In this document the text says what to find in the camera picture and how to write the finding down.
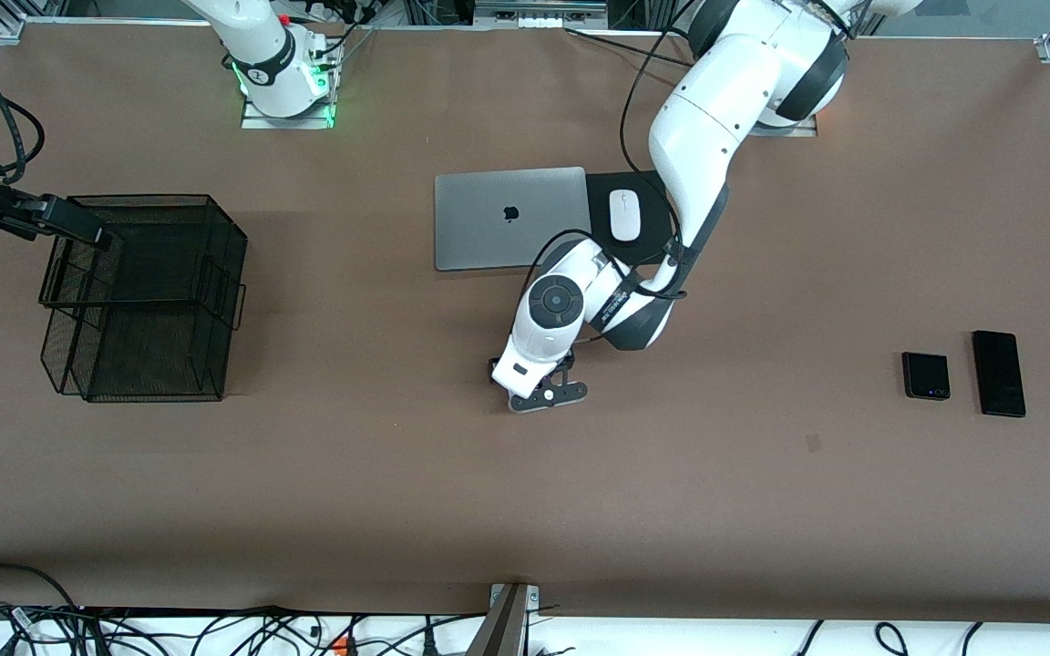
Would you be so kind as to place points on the black flip phone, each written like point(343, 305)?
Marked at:
point(924, 374)

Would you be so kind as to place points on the black slab smartphone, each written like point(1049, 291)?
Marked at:
point(999, 374)

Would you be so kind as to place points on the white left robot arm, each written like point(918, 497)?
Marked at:
point(716, 118)

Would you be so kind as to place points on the black mouse pad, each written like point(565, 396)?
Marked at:
point(596, 228)

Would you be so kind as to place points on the grey closed laptop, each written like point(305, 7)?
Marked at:
point(479, 228)

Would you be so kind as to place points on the white computer mouse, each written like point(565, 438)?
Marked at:
point(624, 219)

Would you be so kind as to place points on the aluminium frame corner bracket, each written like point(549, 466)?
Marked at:
point(10, 29)

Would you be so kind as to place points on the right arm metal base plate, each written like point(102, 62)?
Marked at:
point(256, 121)

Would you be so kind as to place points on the grey metal camera post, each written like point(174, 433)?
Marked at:
point(502, 629)

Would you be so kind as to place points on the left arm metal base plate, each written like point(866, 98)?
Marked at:
point(798, 130)

